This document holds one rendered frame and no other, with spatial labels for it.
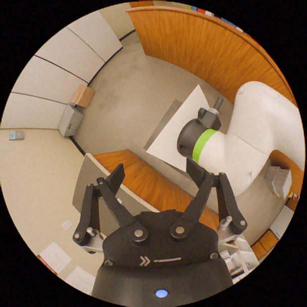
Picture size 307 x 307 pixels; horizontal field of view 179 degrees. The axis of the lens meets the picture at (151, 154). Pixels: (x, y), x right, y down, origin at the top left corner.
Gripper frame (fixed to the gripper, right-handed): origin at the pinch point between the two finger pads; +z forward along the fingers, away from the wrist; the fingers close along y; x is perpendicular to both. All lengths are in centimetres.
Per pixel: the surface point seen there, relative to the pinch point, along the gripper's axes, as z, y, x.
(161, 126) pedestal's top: 33.7, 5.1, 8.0
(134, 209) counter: 28, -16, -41
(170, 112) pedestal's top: 34.0, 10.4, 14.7
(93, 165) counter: 38, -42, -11
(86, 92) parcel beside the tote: 145, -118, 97
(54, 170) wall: 60, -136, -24
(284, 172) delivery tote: 26, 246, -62
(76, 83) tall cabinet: 136, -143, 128
